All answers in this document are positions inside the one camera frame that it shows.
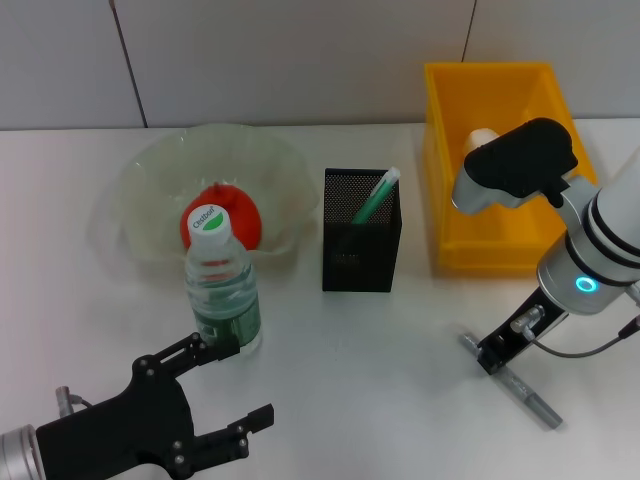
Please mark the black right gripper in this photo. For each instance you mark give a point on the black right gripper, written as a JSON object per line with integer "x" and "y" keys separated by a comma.
{"x": 525, "y": 325}

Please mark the black mesh pen holder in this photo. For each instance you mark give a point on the black mesh pen holder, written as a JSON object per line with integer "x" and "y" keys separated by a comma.
{"x": 360, "y": 250}

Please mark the yellow plastic bin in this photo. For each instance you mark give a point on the yellow plastic bin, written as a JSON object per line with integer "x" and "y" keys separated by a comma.
{"x": 500, "y": 235}

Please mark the red-orange fruit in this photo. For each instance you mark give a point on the red-orange fruit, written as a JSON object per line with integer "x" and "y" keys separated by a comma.
{"x": 245, "y": 215}

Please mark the green utility knife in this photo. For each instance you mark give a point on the green utility knife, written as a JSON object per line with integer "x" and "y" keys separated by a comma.
{"x": 375, "y": 197}

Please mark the clear plastic water bottle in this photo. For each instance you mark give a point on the clear plastic water bottle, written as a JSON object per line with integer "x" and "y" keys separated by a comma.
{"x": 225, "y": 305}

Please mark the white paper ball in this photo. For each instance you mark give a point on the white paper ball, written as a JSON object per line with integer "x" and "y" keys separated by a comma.
{"x": 480, "y": 137}

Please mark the green glass fruit plate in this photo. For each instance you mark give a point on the green glass fruit plate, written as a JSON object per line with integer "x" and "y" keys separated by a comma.
{"x": 150, "y": 165}

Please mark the grey marker pen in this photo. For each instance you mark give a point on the grey marker pen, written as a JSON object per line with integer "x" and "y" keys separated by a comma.
{"x": 530, "y": 397}

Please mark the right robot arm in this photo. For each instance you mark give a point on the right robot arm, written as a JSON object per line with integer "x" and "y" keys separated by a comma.
{"x": 575, "y": 225}

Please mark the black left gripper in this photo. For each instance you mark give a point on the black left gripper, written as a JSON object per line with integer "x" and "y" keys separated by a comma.
{"x": 125, "y": 430}

